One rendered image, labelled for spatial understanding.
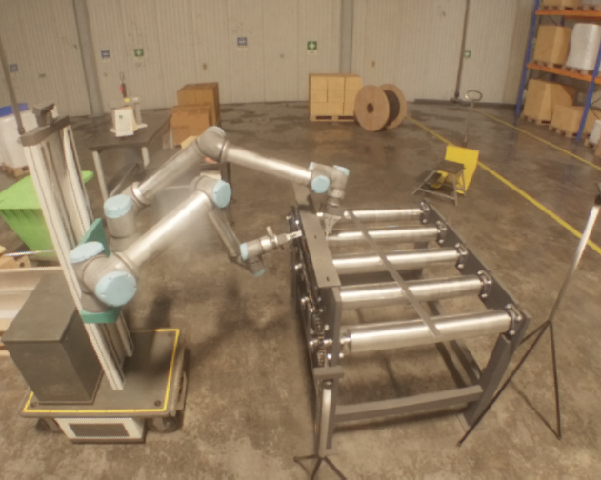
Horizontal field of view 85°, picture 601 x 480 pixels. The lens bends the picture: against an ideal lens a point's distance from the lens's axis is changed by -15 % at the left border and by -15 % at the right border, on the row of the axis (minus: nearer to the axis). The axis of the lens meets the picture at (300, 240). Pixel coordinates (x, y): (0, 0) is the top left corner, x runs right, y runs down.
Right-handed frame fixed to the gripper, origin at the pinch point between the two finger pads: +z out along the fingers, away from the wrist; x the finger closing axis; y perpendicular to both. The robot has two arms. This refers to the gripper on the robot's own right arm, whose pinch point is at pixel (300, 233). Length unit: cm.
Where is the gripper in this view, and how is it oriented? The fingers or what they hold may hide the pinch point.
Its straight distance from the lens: 209.7
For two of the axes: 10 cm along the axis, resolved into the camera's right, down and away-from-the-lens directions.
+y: 3.2, 9.5, -0.2
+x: 0.9, -0.5, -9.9
